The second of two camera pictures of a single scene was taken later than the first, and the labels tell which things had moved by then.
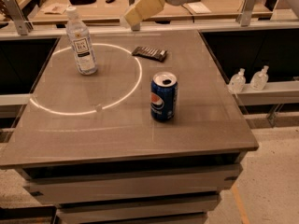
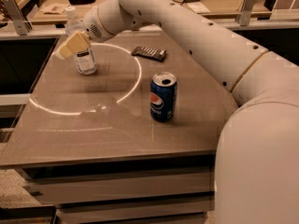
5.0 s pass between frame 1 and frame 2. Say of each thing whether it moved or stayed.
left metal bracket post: stayed
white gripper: moved
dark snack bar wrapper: stayed
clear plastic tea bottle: stayed
